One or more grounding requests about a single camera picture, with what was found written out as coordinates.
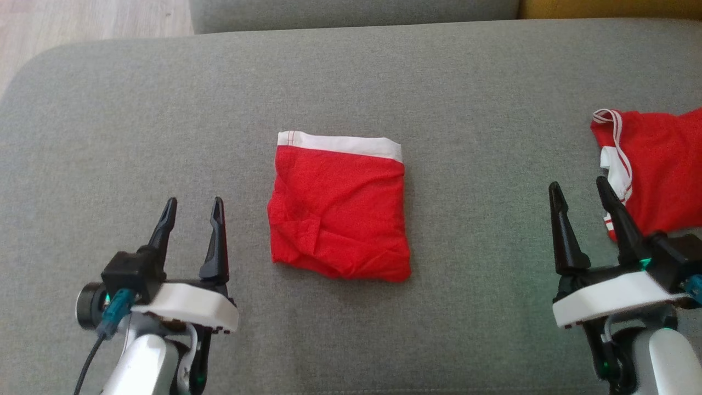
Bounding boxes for teal-plug left camera cable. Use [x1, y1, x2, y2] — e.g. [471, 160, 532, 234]
[73, 289, 137, 395]

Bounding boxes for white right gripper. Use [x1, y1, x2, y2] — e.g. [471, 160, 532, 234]
[548, 176, 692, 331]

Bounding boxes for large grey sofa ottoman cushion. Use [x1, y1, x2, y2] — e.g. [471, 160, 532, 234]
[0, 18, 702, 395]

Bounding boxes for teal-plug right camera cable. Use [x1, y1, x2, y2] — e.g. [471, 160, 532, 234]
[682, 274, 702, 306]

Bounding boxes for teal-plug camera cable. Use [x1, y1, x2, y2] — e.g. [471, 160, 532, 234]
[73, 289, 137, 395]
[682, 274, 702, 306]

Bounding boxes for red Bulls basketball jersey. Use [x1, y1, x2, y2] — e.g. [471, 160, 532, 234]
[590, 108, 702, 244]

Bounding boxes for red shorts with white band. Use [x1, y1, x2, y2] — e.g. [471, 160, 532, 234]
[267, 130, 412, 284]

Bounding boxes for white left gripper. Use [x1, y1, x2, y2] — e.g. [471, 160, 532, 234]
[131, 197, 240, 335]

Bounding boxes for grey sofa back cushion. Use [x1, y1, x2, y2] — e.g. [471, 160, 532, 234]
[189, 0, 522, 35]

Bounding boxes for yellow sofa backrest cushion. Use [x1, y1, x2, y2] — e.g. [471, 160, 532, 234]
[518, 0, 702, 22]

